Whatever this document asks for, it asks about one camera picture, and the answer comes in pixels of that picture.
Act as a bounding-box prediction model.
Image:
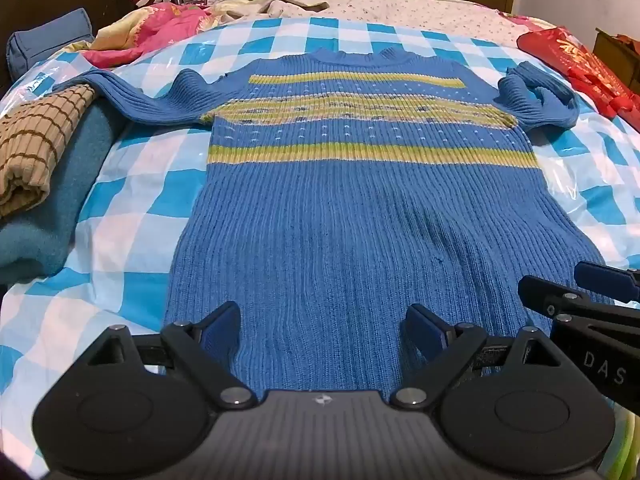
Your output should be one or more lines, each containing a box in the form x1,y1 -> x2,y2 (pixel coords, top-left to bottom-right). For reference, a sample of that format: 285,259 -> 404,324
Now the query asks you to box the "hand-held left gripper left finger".
82,302 -> 258,409

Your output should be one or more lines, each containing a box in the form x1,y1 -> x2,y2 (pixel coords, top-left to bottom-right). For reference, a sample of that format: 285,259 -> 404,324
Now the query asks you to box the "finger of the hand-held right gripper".
517,275 -> 608,322
574,261 -> 640,303

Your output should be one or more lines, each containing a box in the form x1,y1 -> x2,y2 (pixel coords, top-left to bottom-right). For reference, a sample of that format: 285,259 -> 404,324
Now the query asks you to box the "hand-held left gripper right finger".
390,304 -> 562,408

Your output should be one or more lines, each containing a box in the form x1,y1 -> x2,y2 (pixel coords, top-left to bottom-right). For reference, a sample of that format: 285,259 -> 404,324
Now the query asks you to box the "blue striped knit sweater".
52,47 -> 613,396

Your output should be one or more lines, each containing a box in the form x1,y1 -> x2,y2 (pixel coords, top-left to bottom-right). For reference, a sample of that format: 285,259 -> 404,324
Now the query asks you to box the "blue white checked plastic sheet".
0,16 -> 640,461

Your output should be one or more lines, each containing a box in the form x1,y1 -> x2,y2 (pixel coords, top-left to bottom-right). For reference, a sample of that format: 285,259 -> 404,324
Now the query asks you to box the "teal folded cloth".
0,97 -> 126,283

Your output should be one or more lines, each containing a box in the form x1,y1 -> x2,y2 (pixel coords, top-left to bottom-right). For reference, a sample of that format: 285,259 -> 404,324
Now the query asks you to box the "red gold printed bag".
516,27 -> 640,133

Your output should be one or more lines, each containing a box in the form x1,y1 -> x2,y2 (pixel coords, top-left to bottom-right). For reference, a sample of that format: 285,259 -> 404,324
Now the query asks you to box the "brown cardboard box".
592,27 -> 640,91

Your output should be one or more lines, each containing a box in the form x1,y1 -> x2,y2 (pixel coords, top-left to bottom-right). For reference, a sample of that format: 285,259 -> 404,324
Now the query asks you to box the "red paper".
612,34 -> 640,56

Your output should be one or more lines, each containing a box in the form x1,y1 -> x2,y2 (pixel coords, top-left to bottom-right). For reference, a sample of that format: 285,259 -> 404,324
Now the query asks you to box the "tan checked folded cloth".
0,84 -> 96,218

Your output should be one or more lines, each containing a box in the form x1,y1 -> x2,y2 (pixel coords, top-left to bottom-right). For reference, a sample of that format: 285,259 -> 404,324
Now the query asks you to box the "white floral bedsheet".
300,0 -> 556,53

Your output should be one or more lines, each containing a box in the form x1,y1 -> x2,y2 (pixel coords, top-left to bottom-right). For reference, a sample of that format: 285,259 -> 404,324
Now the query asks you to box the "pink floral quilt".
80,1 -> 241,68

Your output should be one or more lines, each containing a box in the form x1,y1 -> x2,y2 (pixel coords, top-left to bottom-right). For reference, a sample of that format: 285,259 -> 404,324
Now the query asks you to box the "beige crumpled cloth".
210,0 -> 361,23

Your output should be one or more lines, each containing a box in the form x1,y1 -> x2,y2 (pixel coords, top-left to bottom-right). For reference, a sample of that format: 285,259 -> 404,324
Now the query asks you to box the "blue pillow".
6,8 -> 96,81

